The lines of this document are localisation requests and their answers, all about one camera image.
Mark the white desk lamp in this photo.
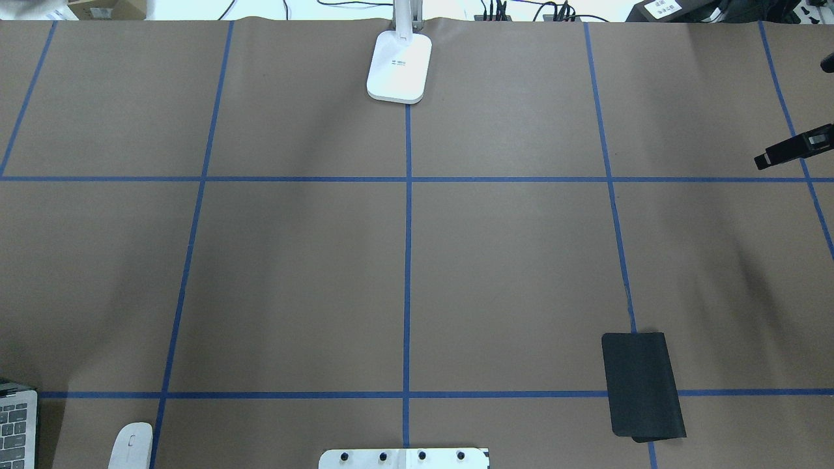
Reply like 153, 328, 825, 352
366, 1, 434, 105

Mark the grey laptop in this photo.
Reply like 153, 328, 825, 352
1, 378, 39, 468

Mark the black mouse pad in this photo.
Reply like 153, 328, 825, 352
601, 332, 687, 443

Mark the cardboard box on desk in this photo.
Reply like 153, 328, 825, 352
66, 0, 148, 21

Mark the white wireless mouse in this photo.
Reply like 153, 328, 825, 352
108, 422, 154, 469

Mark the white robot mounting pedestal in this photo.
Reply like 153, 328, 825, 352
318, 448, 491, 468

